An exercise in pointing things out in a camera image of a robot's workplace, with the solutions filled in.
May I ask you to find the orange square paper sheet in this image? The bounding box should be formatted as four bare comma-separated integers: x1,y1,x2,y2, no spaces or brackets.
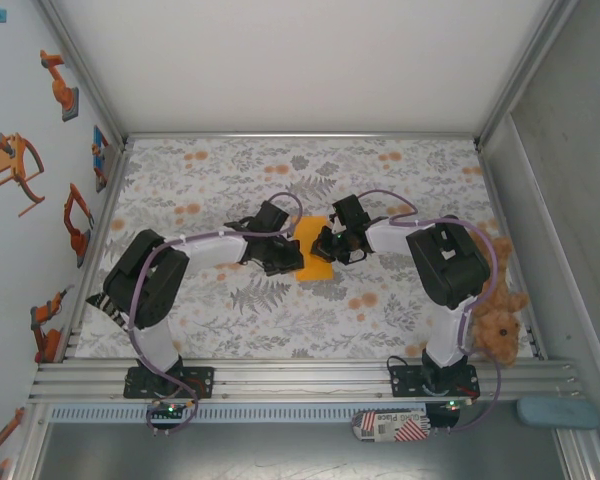
294,215,335,282

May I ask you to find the floral print tablecloth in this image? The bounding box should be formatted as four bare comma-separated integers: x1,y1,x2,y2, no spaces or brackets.
73,137,540,361

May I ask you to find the black white striped cloth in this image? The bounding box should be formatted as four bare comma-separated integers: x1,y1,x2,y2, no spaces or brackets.
85,291,132,332

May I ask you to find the brown teddy bear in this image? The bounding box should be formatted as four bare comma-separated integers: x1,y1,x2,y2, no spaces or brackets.
465,227,530,370

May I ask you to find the flag print pouch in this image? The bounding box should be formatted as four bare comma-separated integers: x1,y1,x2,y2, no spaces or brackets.
350,408,430,444

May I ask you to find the small circuit board green LED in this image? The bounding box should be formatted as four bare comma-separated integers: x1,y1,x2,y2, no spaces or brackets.
440,397,474,415
147,399,199,420

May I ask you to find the blue orange machine sticker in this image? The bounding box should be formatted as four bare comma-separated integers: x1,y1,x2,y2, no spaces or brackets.
90,124,114,195

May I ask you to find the blue-grey oval pad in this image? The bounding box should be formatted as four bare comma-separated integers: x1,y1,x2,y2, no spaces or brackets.
516,396,600,430

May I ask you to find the orange curved gripper sticker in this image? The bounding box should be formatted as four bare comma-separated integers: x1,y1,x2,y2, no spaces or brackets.
0,132,47,218

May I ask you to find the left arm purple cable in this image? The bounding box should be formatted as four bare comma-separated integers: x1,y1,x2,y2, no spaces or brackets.
128,192,304,437

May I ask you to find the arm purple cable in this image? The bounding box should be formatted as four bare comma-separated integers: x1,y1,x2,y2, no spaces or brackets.
352,188,505,432
128,192,304,437

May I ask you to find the thin aluminium frame rail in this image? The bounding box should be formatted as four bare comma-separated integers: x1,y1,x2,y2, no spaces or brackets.
125,131,480,142

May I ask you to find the wide aluminium base rail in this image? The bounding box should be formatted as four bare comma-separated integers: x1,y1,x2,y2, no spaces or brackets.
27,355,580,405

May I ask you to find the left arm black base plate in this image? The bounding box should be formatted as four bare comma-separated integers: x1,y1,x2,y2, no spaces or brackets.
123,366,216,400

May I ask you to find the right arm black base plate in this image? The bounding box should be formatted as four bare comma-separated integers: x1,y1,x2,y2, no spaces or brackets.
388,363,480,400

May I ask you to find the aluminium side rail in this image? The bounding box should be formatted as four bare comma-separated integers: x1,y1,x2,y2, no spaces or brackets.
476,142,549,362
59,142,134,362

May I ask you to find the white perforated cable duct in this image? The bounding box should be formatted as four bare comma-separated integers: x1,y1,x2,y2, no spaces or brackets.
47,403,431,424

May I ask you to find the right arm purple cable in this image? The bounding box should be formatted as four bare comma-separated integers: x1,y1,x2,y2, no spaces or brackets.
352,188,505,432

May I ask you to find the aluminium frame post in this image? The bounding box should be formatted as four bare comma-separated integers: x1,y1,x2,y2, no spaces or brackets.
35,0,130,149
473,0,580,149
9,403,54,480
553,427,600,480

